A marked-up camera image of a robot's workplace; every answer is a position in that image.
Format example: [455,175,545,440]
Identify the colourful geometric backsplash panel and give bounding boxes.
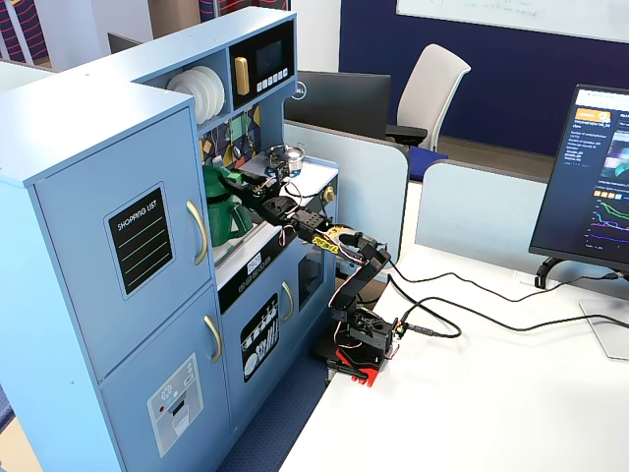
[199,105,261,171]

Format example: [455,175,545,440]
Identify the black Dell monitor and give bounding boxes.
[283,68,394,144]

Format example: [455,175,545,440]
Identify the gold microwave handle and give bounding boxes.
[233,56,250,95]

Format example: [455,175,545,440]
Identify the silver flat stand base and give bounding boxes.
[578,298,629,363]

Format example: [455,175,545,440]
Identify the purple wavy pattern panel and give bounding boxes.
[0,0,50,65]
[199,0,291,24]

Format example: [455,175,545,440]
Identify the lit black computer monitor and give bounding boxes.
[528,83,629,274]

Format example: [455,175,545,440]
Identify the blue toy dishwasher door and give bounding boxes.
[219,265,299,437]

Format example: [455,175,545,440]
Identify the hanging toy ladle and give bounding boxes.
[226,112,246,159]

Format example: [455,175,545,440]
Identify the white plates stack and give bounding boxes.
[195,65,227,124]

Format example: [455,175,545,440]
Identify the grey toy sink basin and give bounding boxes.
[214,215,272,269]

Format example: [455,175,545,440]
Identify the small black background monitor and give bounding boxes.
[106,31,143,56]

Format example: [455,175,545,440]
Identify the red black robot base mount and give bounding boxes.
[308,338,395,389]

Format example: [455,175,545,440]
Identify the black USB cable with plug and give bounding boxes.
[387,272,629,341]

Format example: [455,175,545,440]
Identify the white desk cable port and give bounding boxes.
[513,271,557,292]

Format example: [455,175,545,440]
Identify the black monitor stand foot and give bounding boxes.
[534,255,566,291]

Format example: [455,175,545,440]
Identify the silver pot lid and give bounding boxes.
[268,144,303,161]

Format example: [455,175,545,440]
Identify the black shopping list sticker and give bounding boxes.
[107,186,177,301]

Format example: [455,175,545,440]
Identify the small wrist camera board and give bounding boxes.
[268,155,292,184]

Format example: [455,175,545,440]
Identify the green toy recipient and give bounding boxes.
[204,191,256,249]

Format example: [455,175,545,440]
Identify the blue toy fridge door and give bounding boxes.
[32,106,217,384]

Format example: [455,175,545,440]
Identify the hanging toy spatula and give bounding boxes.
[209,128,225,167]

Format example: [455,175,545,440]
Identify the blue wooden toy kitchen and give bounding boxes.
[0,7,340,472]

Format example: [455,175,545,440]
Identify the pale blue desk divider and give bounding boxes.
[283,121,411,270]
[414,157,559,269]

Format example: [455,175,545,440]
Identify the blue upholstered seat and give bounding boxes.
[407,146,449,182]

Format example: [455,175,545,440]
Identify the brown wooden door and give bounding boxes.
[146,0,202,40]

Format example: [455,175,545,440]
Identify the silver metal toy pot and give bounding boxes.
[266,143,307,176]

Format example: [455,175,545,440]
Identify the black control panel with clock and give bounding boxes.
[217,249,276,316]

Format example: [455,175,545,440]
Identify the gold freezer door handle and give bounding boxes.
[203,314,224,365]

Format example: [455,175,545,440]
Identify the black cable to monitor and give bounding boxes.
[385,263,629,304]

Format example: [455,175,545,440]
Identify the gold fridge door handle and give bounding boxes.
[185,199,210,266]

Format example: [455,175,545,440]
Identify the black toy microwave door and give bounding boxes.
[228,22,296,112]

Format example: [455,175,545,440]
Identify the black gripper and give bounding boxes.
[218,171,299,227]

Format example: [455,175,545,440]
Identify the green recipient lid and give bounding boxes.
[203,165,243,199]

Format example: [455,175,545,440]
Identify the white office chair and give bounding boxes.
[384,42,472,154]

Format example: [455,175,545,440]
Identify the blue toy oven door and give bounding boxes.
[286,230,340,345]

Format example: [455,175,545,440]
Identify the white whiteboard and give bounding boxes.
[395,0,629,44]

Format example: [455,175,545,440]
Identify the blue toy freezer door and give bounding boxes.
[99,283,233,472]

